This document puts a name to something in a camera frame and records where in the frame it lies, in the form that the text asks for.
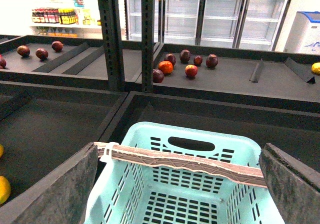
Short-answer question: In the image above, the black metal rack post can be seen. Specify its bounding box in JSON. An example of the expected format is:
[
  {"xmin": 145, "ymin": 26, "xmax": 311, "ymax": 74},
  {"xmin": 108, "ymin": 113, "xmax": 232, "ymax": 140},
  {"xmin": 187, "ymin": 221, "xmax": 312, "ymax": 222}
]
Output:
[
  {"xmin": 141, "ymin": 0, "xmax": 155, "ymax": 93},
  {"xmin": 97, "ymin": 0, "xmax": 126, "ymax": 91}
]

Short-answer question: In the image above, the black upper right tray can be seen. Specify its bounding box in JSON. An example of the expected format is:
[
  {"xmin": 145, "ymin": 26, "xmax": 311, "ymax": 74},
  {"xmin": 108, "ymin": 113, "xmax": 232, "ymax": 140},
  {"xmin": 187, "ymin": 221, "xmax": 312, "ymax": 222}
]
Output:
[{"xmin": 134, "ymin": 43, "xmax": 320, "ymax": 114}]

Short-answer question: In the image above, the light blue plastic basket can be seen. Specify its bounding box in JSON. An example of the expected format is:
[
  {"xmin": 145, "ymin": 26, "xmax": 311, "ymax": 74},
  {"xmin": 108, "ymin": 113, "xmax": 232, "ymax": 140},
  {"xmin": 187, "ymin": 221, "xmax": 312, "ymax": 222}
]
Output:
[{"xmin": 85, "ymin": 122, "xmax": 283, "ymax": 224}]

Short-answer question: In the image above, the yellow lemon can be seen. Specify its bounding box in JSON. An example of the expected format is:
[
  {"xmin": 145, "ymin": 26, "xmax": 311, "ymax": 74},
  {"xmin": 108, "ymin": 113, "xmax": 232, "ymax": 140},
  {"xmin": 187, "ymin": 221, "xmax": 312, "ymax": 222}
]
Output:
[{"xmin": 311, "ymin": 62, "xmax": 320, "ymax": 75}]

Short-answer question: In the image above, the white chest freezer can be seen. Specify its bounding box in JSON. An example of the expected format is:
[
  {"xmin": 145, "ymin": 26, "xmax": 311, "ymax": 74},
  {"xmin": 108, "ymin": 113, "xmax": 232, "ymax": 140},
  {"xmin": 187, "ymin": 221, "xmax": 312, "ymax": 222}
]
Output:
[{"xmin": 283, "ymin": 11, "xmax": 320, "ymax": 55}]

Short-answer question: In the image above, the yellow orange fruit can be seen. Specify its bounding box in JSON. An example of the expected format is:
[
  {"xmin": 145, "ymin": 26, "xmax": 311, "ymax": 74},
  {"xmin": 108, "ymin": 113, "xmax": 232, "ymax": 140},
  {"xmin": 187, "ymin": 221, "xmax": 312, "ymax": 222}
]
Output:
[{"xmin": 0, "ymin": 176, "xmax": 11, "ymax": 205}]

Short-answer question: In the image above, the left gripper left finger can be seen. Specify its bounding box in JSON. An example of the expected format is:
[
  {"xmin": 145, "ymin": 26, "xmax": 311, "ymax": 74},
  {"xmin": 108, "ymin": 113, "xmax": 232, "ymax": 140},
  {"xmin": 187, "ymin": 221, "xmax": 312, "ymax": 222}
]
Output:
[{"xmin": 0, "ymin": 143, "xmax": 98, "ymax": 224}]

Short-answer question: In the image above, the small dark red apple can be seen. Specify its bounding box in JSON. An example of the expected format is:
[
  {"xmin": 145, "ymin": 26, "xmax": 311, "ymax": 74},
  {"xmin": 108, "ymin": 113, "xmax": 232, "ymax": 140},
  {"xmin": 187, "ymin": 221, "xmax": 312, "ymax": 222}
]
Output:
[{"xmin": 193, "ymin": 55, "xmax": 203, "ymax": 66}]

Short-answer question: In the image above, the black lower left tray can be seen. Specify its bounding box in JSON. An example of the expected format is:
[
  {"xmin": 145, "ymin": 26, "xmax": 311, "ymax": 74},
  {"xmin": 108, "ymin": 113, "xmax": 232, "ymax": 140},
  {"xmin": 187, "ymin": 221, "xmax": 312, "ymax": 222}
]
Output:
[{"xmin": 0, "ymin": 81, "xmax": 126, "ymax": 200}]

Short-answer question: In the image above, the black upper left tray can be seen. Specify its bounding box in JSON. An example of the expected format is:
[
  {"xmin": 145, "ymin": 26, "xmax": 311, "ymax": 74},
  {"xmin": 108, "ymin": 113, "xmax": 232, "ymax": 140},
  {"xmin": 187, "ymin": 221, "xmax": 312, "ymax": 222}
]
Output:
[{"xmin": 0, "ymin": 35, "xmax": 142, "ymax": 91}]

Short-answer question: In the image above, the red yellow apple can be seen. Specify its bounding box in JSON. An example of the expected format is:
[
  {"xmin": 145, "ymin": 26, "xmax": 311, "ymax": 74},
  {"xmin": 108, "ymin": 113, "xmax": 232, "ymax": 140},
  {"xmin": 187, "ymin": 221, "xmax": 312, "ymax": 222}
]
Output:
[{"xmin": 185, "ymin": 64, "xmax": 198, "ymax": 78}]

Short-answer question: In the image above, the orange red tomato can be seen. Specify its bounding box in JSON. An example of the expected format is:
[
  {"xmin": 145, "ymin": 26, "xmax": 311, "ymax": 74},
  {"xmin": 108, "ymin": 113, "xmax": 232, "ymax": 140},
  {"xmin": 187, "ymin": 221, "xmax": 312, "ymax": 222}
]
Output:
[{"xmin": 158, "ymin": 61, "xmax": 173, "ymax": 75}]

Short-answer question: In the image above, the black lower right tray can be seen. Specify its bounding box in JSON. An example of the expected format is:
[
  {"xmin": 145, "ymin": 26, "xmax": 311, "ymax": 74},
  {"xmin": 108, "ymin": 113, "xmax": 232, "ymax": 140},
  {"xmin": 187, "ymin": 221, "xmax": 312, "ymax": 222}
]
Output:
[{"xmin": 100, "ymin": 92, "xmax": 320, "ymax": 171}]

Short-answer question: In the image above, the yellow fruit at edge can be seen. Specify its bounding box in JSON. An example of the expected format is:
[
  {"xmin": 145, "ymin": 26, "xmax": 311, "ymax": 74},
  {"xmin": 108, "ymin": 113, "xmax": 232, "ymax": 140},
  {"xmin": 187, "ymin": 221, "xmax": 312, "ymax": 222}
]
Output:
[{"xmin": 0, "ymin": 145, "xmax": 4, "ymax": 157}]

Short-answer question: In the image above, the white grocery shelf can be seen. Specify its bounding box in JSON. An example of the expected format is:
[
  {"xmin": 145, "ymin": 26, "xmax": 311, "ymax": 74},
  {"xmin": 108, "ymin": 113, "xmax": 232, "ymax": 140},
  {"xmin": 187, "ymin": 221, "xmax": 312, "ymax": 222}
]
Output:
[{"xmin": 24, "ymin": 0, "xmax": 102, "ymax": 39}]

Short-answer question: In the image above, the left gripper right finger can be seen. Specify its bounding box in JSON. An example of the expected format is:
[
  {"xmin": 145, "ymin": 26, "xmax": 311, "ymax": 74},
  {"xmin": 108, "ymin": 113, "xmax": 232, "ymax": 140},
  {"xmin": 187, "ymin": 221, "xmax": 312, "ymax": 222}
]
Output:
[{"xmin": 259, "ymin": 143, "xmax": 320, "ymax": 224}]

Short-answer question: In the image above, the black tray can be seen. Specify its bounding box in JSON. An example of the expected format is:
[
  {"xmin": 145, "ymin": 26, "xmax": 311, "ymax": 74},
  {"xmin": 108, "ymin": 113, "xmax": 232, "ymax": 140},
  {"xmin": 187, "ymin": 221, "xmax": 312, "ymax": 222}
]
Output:
[
  {"xmin": 100, "ymin": 92, "xmax": 320, "ymax": 171},
  {"xmin": 134, "ymin": 43, "xmax": 320, "ymax": 114},
  {"xmin": 0, "ymin": 35, "xmax": 142, "ymax": 91},
  {"xmin": 0, "ymin": 81, "xmax": 126, "ymax": 200}
]

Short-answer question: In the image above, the glass door refrigerator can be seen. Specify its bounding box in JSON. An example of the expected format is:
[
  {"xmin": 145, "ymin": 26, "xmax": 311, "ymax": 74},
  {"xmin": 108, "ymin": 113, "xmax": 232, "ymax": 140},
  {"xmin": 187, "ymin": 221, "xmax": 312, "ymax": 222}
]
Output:
[{"xmin": 123, "ymin": 0, "xmax": 297, "ymax": 52}]

